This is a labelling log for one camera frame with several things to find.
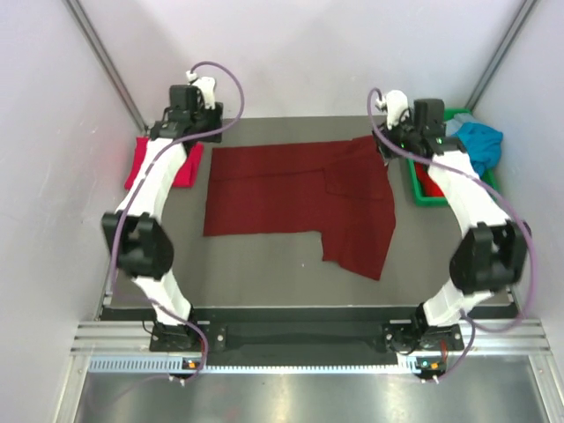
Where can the folded bright red t-shirt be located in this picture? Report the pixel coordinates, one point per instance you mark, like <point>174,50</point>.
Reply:
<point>186,177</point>

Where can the green plastic bin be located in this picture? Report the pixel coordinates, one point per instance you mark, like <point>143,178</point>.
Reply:
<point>419,191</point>

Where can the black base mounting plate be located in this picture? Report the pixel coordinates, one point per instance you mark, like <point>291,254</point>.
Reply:
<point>379,336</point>

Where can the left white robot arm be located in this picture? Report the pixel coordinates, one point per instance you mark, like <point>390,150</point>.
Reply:
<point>136,239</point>

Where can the grey t-shirt in bin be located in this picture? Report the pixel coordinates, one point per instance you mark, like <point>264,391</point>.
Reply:
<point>455,123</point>

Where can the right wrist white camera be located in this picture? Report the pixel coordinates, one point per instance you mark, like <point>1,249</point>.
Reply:
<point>395,105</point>

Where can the left aluminium corner post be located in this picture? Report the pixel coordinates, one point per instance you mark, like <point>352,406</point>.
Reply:
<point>79,14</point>

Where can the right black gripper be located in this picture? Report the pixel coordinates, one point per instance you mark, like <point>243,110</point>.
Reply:
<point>381,147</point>

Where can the wrist white camera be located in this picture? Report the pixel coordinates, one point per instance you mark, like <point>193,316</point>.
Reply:
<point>395,105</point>
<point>205,85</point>

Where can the red t-shirt in bin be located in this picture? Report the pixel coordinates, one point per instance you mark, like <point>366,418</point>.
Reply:
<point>428,186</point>

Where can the right aluminium corner post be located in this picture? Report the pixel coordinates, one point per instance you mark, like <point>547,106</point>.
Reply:
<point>519,21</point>

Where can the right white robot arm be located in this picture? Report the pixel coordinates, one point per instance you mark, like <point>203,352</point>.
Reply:
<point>491,254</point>

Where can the aluminium corner post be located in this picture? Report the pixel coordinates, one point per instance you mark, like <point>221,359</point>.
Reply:
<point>519,21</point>
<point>79,14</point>

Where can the grey slotted cable duct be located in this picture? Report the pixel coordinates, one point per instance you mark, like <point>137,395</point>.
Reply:
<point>179,365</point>

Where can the aluminium front rail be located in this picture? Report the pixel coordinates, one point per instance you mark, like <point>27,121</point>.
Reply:
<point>131,337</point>

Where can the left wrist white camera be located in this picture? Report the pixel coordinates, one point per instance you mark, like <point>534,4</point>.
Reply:
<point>205,85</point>

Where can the blue t-shirt in bin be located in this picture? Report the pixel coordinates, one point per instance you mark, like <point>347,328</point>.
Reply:
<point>483,145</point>

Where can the dark maroon t-shirt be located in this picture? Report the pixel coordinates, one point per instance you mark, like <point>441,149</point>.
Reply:
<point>339,189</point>

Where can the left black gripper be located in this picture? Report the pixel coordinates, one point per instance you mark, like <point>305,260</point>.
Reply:
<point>214,116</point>

